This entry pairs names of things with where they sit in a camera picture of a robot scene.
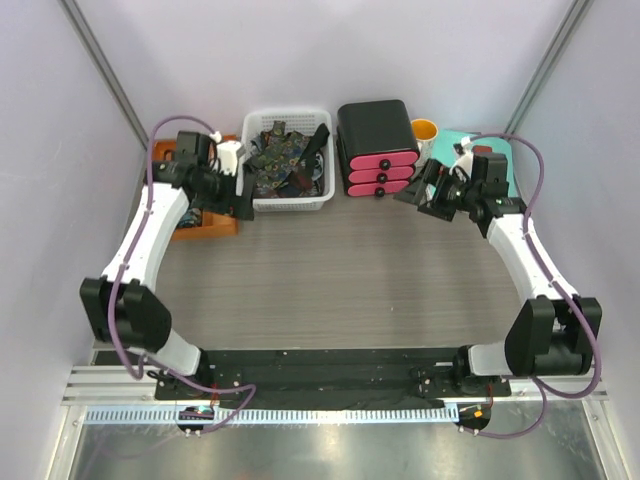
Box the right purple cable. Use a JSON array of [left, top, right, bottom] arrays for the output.
[[462, 132, 604, 439]]

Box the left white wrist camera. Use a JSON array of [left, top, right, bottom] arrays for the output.
[[210, 131, 245, 176]]

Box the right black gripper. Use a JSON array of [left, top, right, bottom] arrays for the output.
[[393, 159, 479, 223]]

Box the navy floral silk tie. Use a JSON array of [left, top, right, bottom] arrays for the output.
[[176, 209, 203, 229]]

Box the aluminium frame rail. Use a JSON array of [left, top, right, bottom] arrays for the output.
[[63, 365, 609, 405]]

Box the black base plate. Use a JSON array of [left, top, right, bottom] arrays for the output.
[[153, 345, 511, 412]]

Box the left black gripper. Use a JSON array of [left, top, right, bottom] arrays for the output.
[[194, 165, 256, 221]]

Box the white plastic mesh basket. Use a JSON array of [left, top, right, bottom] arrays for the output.
[[241, 107, 336, 213]]

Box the black pink drawer organizer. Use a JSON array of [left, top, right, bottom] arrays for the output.
[[336, 99, 419, 198]]

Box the orange wooden divided tray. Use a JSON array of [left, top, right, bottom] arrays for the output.
[[152, 139, 239, 242]]

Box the red brown small box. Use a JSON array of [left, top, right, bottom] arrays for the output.
[[472, 145, 493, 154]]

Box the dark red patterned tie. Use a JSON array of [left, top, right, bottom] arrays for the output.
[[281, 170, 322, 198]]

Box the green paisley tie in basket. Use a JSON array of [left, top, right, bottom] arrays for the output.
[[248, 121, 310, 198]]

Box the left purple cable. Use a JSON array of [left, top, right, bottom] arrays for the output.
[[108, 115, 257, 436]]

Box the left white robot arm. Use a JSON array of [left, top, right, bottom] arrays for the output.
[[80, 131, 255, 399]]

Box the black tie in basket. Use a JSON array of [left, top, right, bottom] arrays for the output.
[[300, 123, 330, 170]]

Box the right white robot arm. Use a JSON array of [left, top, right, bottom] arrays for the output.
[[394, 152, 602, 395]]

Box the teal book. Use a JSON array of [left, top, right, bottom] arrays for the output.
[[431, 130, 518, 197]]

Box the white slotted cable duct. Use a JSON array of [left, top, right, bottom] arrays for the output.
[[84, 404, 459, 426]]

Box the white mug yellow inside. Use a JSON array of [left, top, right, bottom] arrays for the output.
[[411, 119, 439, 169]]

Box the purple cable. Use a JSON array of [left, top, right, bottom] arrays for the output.
[[462, 132, 604, 439], [108, 115, 257, 436]]

